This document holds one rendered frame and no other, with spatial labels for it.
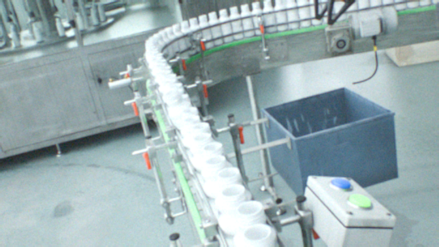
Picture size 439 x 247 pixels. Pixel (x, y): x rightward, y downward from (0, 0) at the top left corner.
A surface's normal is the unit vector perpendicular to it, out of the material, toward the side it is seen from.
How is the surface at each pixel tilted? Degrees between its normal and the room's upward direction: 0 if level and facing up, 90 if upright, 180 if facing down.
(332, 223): 70
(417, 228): 0
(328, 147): 90
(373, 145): 90
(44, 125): 92
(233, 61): 89
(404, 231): 0
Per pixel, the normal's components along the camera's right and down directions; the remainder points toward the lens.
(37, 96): 0.22, 0.31
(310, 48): -0.09, 0.37
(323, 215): -0.97, -0.07
